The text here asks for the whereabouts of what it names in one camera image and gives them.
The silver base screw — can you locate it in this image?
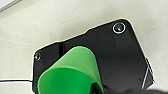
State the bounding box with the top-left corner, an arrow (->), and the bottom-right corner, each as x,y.
34,52 -> 42,61
112,21 -> 127,35

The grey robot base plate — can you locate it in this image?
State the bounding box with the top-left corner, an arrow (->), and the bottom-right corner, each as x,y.
31,18 -> 156,94

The thin blue cable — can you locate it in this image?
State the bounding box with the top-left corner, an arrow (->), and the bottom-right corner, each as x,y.
0,78 -> 34,84

